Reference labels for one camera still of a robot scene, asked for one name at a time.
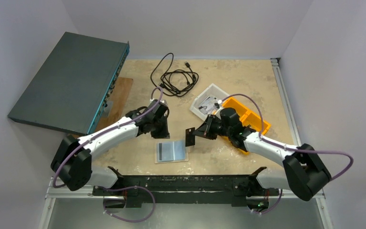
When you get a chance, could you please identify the dark credit card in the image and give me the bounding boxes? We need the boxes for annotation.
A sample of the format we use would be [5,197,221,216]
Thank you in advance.
[185,127,195,147]

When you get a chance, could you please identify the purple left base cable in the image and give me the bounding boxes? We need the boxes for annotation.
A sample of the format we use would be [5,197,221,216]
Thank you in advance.
[102,187,156,224]

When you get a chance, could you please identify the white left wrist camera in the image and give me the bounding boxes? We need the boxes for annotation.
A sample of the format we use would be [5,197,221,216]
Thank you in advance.
[149,99,168,107]

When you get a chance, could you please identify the papers in white bin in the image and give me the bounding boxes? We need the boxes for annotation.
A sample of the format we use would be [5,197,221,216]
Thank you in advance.
[198,96,218,115]

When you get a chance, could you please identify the orange plastic bin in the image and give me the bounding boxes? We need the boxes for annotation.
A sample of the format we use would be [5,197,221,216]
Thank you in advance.
[213,96,271,156]

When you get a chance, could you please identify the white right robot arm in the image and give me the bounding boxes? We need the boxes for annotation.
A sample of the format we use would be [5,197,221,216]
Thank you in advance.
[191,108,332,201]

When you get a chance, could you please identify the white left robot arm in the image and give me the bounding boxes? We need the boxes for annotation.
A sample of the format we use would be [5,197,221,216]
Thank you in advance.
[51,99,170,191]

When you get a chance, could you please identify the dark grey network switch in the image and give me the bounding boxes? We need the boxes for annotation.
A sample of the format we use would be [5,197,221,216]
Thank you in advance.
[8,32,130,135]

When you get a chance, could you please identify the white plastic bin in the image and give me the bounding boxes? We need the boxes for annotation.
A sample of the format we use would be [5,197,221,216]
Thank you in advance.
[189,83,229,121]

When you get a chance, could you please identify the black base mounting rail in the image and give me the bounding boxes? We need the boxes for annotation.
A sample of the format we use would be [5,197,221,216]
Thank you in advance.
[93,175,279,208]

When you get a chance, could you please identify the black coiled usb cable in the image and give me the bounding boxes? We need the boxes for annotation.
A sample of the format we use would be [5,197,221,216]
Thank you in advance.
[150,52,199,97]

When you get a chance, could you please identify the brown wooden board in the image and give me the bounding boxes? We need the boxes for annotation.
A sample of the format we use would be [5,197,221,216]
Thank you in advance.
[61,77,133,136]

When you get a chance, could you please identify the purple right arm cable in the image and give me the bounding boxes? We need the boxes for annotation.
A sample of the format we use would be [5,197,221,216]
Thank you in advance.
[219,93,354,216]

